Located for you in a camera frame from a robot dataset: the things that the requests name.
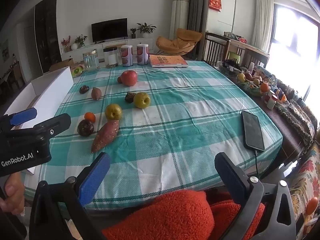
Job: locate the red flowers in vase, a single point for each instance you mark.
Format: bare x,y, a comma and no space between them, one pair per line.
66,43

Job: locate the brown cardboard box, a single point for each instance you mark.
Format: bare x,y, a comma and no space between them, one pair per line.
61,65

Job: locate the clear glass jar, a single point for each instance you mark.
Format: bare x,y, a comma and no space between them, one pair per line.
91,60

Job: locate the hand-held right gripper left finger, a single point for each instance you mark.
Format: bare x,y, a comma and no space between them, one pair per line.
96,177

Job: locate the yellow-green apple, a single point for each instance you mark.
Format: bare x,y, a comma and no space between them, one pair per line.
142,100
113,112

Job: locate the yellow-green apple far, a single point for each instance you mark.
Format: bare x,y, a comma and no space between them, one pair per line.
142,100

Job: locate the clear plastic jar white label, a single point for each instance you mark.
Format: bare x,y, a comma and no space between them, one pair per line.
110,58

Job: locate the wooden side desk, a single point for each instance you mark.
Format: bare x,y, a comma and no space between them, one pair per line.
247,46

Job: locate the yellow-green apple near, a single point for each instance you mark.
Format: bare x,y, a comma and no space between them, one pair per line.
113,112

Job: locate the covered standing air conditioner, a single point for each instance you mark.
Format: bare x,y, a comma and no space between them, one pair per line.
180,15

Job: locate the teal checked tablecloth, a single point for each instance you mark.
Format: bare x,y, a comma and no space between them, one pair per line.
175,130

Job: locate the large dark water chestnut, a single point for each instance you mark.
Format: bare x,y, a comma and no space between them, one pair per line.
85,127

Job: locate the black television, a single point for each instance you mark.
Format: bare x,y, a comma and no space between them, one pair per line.
109,30

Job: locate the kiwi print pouch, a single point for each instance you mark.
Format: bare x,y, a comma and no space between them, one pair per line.
77,70

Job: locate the orange in fruit bowl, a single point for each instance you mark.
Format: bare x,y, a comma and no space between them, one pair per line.
264,87

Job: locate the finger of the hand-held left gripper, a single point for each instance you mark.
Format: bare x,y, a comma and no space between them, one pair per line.
23,116
52,125

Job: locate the dark brown low table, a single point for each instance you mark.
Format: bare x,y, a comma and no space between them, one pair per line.
287,132

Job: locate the white tv cabinet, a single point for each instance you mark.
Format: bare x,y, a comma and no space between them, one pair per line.
100,47

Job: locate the dark tall cabinet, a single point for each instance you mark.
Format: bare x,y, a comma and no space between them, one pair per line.
47,32

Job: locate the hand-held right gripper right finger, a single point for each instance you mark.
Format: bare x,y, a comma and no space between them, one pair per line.
231,177

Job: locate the person's left hand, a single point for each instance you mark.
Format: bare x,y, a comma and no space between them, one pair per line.
15,195

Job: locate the white round vase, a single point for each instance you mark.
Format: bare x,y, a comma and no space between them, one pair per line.
74,46

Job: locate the large green potted plant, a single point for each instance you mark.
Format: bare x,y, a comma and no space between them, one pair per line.
145,28

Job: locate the floral sofa cover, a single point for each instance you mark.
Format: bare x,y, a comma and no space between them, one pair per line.
306,177

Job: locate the small orange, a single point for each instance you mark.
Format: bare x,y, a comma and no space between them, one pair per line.
119,79
90,117

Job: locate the dark wooden chair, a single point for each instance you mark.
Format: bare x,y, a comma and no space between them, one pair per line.
215,50

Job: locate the green stool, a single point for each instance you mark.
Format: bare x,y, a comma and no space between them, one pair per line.
234,57

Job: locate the black smartphone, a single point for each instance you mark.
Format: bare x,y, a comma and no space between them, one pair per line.
252,130

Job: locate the long sweet potato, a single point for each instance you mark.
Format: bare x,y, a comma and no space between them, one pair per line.
105,135

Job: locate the patterned fruit bowl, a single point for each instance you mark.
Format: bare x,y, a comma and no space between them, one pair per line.
250,87

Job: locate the small sweet potato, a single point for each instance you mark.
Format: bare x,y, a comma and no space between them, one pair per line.
96,93

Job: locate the white curtain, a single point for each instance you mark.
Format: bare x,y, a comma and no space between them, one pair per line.
262,20

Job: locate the brown water chestnut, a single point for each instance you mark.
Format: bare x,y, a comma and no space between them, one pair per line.
129,97

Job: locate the grey curtain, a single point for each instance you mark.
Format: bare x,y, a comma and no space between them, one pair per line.
197,10

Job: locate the green plant on cabinet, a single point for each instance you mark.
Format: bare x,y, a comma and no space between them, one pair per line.
81,40

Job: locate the orange book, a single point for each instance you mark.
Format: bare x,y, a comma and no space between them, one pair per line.
167,61

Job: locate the orange lounge chair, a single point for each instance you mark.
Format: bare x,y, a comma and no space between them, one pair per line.
178,42

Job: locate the red apple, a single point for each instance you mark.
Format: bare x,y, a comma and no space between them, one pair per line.
129,78

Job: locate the white and pink can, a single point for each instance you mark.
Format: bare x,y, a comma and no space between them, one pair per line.
127,56
142,54

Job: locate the red wall hanging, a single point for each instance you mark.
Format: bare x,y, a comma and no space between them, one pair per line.
215,1

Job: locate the small dark potted plant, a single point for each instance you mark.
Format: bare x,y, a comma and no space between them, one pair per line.
133,33

